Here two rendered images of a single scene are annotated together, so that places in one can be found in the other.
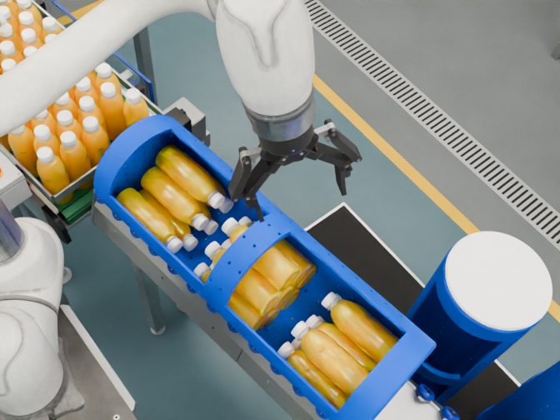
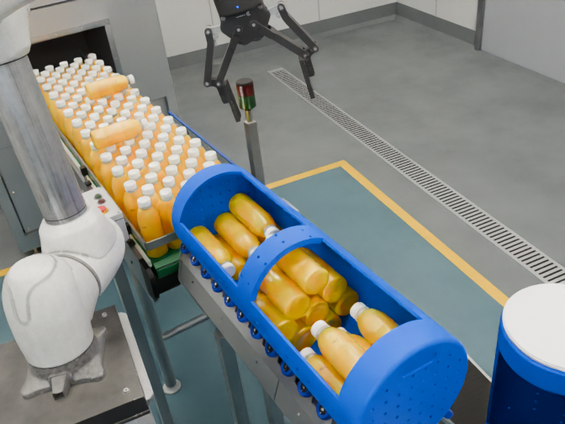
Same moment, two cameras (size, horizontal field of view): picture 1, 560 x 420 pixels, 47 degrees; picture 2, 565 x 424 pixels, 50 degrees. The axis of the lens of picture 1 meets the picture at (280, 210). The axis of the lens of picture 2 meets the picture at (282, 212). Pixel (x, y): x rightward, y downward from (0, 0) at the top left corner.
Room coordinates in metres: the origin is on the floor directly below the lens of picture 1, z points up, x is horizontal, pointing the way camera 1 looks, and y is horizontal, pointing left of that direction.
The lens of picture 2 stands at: (-0.34, -0.45, 2.07)
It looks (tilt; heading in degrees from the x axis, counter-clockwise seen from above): 34 degrees down; 26
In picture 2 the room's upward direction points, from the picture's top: 7 degrees counter-clockwise
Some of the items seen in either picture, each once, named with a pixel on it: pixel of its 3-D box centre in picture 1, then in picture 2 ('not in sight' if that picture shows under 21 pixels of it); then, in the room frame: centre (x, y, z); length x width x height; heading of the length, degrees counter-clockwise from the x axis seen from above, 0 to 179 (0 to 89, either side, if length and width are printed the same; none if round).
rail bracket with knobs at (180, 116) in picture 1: (174, 130); not in sight; (1.15, 0.35, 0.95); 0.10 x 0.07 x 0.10; 144
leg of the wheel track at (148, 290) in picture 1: (150, 297); (235, 393); (0.87, 0.42, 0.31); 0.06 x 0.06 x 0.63; 54
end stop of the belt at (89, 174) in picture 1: (112, 157); (204, 223); (1.01, 0.49, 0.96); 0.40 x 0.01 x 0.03; 144
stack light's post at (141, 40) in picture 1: (152, 120); (266, 238); (1.48, 0.53, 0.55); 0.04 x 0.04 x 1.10; 54
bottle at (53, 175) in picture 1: (53, 176); (151, 228); (0.90, 0.62, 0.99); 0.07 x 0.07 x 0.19
